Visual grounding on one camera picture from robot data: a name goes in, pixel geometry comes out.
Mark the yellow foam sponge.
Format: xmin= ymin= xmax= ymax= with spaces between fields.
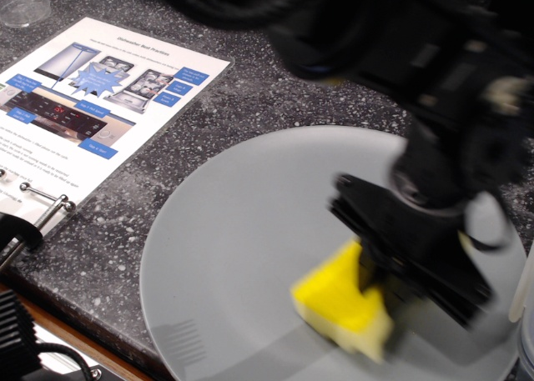
xmin=290 ymin=230 xmax=476 ymax=364

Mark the metal screw clamp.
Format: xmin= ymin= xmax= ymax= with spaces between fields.
xmin=1 ymin=182 xmax=77 ymax=273

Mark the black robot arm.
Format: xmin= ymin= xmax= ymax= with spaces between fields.
xmin=164 ymin=0 xmax=533 ymax=326

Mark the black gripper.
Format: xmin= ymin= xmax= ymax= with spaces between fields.
xmin=330 ymin=174 xmax=493 ymax=327

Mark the aluminium rail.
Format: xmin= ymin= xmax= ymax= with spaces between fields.
xmin=32 ymin=322 xmax=106 ymax=380

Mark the clear plastic cup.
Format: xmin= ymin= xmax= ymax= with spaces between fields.
xmin=1 ymin=0 xmax=51 ymax=28

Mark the large grey plate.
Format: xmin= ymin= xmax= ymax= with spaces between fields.
xmin=140 ymin=126 xmax=526 ymax=380

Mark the laminated dishwasher instruction sheet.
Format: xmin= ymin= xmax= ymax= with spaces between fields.
xmin=1 ymin=18 xmax=230 ymax=222

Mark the black cable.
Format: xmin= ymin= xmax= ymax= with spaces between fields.
xmin=33 ymin=342 xmax=95 ymax=381

